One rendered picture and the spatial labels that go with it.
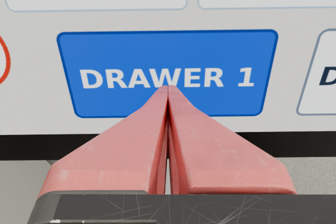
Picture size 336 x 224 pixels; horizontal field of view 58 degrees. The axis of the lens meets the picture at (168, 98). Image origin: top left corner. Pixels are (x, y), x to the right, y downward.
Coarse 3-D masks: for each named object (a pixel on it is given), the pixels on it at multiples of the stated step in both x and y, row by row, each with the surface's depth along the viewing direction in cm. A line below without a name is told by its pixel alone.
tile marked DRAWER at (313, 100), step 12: (324, 36) 13; (312, 48) 13; (324, 48) 13; (312, 60) 13; (324, 60) 13; (312, 72) 14; (324, 72) 14; (312, 84) 14; (324, 84) 14; (300, 96) 15; (312, 96) 15; (324, 96) 15; (300, 108) 15; (312, 108) 15; (324, 108) 15
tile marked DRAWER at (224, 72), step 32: (64, 32) 13; (96, 32) 13; (128, 32) 13; (160, 32) 13; (192, 32) 13; (224, 32) 13; (256, 32) 13; (64, 64) 13; (96, 64) 13; (128, 64) 13; (160, 64) 14; (192, 64) 14; (224, 64) 14; (256, 64) 14; (96, 96) 14; (128, 96) 15; (192, 96) 15; (224, 96) 15; (256, 96) 15
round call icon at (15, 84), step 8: (0, 24) 12; (0, 32) 13; (0, 40) 13; (0, 48) 13; (8, 48) 13; (0, 56) 13; (8, 56) 13; (0, 64) 13; (8, 64) 13; (16, 64) 13; (0, 72) 14; (8, 72) 14; (16, 72) 14; (0, 80) 14; (8, 80) 14; (16, 80) 14; (0, 88) 14; (8, 88) 14; (16, 88) 14; (24, 88) 14
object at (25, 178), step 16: (0, 160) 74; (16, 160) 83; (32, 160) 94; (0, 176) 67; (16, 176) 74; (32, 176) 82; (0, 192) 60; (16, 192) 66; (32, 192) 73; (0, 208) 55; (16, 208) 60; (32, 208) 65
